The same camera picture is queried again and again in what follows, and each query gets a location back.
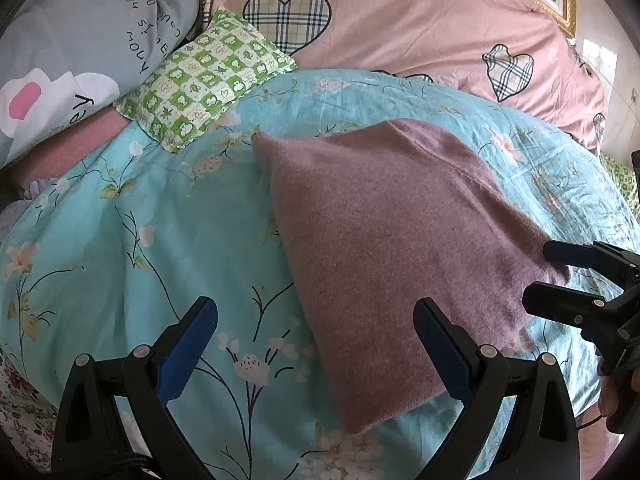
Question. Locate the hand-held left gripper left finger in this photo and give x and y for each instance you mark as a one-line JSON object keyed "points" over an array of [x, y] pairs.
{"points": [[182, 360]]}

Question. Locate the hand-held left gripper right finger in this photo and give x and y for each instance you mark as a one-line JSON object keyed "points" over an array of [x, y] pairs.
{"points": [[445, 360]]}

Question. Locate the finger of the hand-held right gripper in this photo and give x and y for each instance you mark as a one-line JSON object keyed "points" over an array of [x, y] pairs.
{"points": [[565, 305], [585, 259]]}

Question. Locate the pink knit sweater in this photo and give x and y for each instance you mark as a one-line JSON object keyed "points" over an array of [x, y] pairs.
{"points": [[400, 260]]}

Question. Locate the person's right hand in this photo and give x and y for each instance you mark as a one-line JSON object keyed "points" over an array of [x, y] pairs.
{"points": [[610, 397]]}

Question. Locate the green checkered pillow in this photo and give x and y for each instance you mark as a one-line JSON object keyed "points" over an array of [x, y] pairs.
{"points": [[620, 177], [205, 75]]}

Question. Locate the teal floral blanket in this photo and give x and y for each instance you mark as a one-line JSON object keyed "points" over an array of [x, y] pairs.
{"points": [[150, 240]]}

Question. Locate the white red floral bedsheet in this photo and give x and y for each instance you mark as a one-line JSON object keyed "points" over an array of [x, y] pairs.
{"points": [[20, 410]]}

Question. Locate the white ruffled cloth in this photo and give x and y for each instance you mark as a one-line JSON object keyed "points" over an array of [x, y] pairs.
{"points": [[20, 202]]}

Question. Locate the folded pink towel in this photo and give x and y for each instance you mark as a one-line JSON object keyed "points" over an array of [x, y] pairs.
{"points": [[65, 147]]}

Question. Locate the pink quilt with plaid hearts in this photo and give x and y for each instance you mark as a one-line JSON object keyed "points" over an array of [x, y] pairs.
{"points": [[425, 25]]}

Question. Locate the grey printed pillow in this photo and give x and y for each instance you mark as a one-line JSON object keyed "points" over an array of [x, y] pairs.
{"points": [[65, 50]]}

